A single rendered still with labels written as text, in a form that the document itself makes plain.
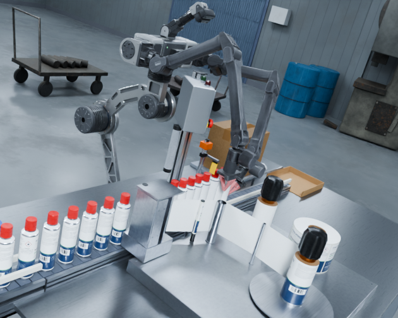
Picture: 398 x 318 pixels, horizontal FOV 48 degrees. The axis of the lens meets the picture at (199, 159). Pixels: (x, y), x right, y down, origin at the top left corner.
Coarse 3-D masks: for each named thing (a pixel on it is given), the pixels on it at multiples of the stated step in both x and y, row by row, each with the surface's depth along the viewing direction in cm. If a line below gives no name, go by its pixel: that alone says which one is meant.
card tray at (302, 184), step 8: (288, 168) 303; (280, 176) 292; (288, 176) 295; (296, 176) 299; (304, 176) 298; (296, 184) 285; (304, 184) 288; (312, 184) 292; (320, 184) 285; (296, 192) 272; (304, 192) 268
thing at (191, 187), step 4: (192, 176) 193; (188, 180) 192; (192, 180) 191; (188, 184) 192; (192, 184) 192; (188, 188) 192; (192, 188) 192; (188, 192) 192; (192, 192) 193; (188, 196) 193; (192, 196) 194
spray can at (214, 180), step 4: (216, 168) 208; (216, 172) 206; (212, 176) 207; (216, 176) 206; (212, 180) 206; (216, 180) 206; (212, 184) 207; (216, 184) 207; (212, 188) 207; (216, 188) 208; (208, 192) 208; (212, 192) 208; (208, 196) 209; (212, 196) 209
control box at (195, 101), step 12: (192, 84) 177; (180, 96) 190; (192, 96) 176; (204, 96) 177; (180, 108) 188; (192, 108) 178; (204, 108) 179; (180, 120) 186; (192, 120) 180; (204, 120) 182
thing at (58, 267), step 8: (288, 184) 269; (240, 192) 241; (248, 192) 243; (112, 248) 166; (120, 248) 168; (56, 256) 154; (96, 256) 160; (56, 264) 150; (64, 264) 151; (72, 264) 152; (40, 272) 145; (48, 272) 146; (56, 272) 147
